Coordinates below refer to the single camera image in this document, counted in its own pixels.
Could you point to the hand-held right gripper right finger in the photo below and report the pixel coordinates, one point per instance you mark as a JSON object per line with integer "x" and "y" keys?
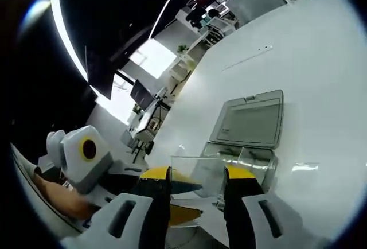
{"x": 238, "y": 217}

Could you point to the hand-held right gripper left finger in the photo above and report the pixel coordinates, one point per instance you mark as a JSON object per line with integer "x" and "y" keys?
{"x": 155, "y": 217}

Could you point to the clear grey guide fixture box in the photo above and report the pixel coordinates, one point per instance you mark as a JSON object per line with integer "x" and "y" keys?
{"x": 249, "y": 117}

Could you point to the black hanging screen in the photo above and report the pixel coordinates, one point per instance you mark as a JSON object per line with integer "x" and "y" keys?
{"x": 99, "y": 74}

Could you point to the white low cabinet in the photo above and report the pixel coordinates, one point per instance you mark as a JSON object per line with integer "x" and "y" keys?
{"x": 183, "y": 65}

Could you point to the green potted plant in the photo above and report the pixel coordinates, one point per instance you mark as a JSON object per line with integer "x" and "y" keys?
{"x": 182, "y": 48}

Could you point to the grey desk black legs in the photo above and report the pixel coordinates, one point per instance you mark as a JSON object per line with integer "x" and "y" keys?
{"x": 155, "y": 117}

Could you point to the dark computer monitor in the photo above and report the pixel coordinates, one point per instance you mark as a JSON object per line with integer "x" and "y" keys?
{"x": 142, "y": 94}

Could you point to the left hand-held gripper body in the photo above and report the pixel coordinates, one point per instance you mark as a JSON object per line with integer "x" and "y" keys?
{"x": 74, "y": 160}

